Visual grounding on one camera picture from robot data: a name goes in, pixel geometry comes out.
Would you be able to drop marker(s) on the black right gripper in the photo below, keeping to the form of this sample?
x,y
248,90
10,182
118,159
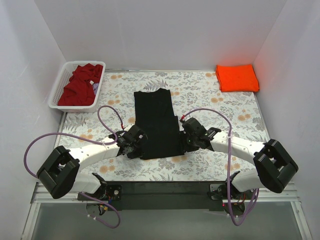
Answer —
x,y
185,139

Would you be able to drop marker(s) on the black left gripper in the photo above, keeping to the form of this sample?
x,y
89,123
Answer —
x,y
139,144

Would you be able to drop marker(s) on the black t-shirt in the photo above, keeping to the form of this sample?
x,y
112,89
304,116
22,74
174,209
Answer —
x,y
154,114

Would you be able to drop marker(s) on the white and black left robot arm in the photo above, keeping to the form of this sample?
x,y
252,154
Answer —
x,y
61,172

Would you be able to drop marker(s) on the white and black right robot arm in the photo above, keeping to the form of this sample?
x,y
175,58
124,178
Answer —
x,y
274,167

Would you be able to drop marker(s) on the floral patterned table mat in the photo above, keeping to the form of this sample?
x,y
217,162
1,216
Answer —
x,y
197,93

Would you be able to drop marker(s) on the lavender garment in basket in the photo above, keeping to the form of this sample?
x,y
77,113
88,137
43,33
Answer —
x,y
95,87

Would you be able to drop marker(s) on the folded orange t-shirt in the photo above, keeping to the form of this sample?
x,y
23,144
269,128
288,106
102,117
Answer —
x,y
240,78

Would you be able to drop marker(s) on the red t-shirt in basket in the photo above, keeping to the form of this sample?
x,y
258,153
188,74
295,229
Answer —
x,y
80,91

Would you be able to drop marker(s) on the white plastic laundry basket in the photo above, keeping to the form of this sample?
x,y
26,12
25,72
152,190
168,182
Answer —
x,y
62,80

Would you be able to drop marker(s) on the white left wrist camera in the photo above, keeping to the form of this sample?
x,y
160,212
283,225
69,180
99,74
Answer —
x,y
125,127

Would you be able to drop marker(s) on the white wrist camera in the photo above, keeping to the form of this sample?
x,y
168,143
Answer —
x,y
125,127
182,118

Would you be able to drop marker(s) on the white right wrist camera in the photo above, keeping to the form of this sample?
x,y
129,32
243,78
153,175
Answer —
x,y
182,118

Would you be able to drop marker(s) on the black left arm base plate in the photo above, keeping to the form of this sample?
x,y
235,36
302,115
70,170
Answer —
x,y
112,192

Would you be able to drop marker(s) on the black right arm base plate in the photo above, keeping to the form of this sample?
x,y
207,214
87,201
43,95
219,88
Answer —
x,y
219,192

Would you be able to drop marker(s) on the aluminium front rail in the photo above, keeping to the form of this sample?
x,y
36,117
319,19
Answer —
x,y
290,194

